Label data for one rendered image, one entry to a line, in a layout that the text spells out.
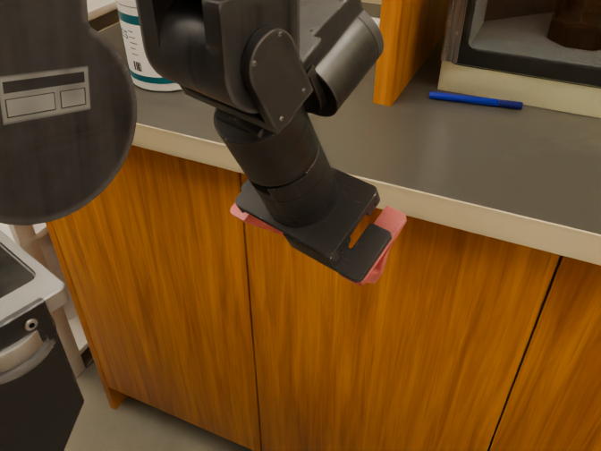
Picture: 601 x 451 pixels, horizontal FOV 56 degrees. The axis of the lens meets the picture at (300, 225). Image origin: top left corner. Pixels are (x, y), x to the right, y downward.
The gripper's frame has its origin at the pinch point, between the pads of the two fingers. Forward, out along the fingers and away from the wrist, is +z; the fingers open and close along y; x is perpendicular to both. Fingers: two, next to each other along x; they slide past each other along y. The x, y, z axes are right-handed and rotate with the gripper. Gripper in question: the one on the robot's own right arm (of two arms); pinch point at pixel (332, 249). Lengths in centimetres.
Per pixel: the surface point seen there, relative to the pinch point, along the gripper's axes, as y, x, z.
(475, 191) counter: -2.6, -19.9, 16.5
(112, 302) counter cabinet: 63, 19, 51
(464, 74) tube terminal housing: 12, -43, 24
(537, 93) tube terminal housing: 1, -45, 27
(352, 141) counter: 16.0, -20.1, 16.6
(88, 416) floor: 77, 47, 88
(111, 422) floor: 70, 45, 89
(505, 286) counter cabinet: -8.9, -15.5, 29.4
